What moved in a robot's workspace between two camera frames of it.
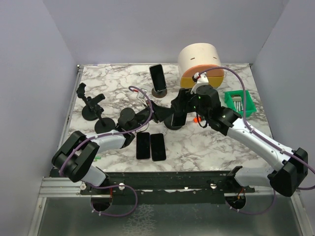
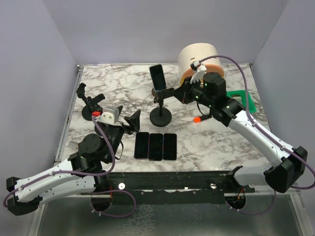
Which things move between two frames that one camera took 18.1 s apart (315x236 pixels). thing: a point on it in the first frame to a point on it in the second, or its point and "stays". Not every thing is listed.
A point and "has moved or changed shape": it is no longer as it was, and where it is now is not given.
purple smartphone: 142,145 stays
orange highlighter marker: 196,120 stays
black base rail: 168,188 stays
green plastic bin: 235,100 stays
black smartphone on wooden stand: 158,77 stays
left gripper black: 159,113 to 134,122
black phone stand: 168,123 has moved or changed shape
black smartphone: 178,119 to 170,146
